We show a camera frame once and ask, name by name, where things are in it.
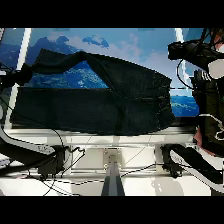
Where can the dark pants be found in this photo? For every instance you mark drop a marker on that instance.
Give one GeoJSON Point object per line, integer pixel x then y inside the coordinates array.
{"type": "Point", "coordinates": [100, 110]}

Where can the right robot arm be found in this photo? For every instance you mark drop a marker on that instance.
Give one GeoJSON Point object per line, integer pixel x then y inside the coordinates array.
{"type": "Point", "coordinates": [193, 53]}

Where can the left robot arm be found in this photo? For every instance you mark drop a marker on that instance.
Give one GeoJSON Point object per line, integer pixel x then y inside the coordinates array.
{"type": "Point", "coordinates": [20, 156]}

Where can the silver frame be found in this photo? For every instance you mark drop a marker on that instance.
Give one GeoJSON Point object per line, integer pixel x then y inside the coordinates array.
{"type": "Point", "coordinates": [113, 181]}

